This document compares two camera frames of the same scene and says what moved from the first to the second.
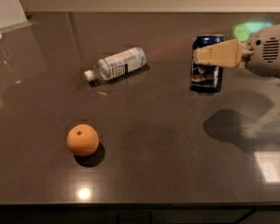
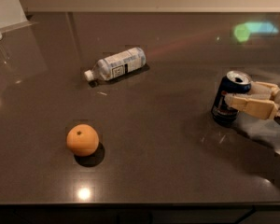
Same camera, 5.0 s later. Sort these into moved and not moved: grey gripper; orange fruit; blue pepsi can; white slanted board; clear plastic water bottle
Moved: grey gripper; blue pepsi can
Not moved: white slanted board; orange fruit; clear plastic water bottle
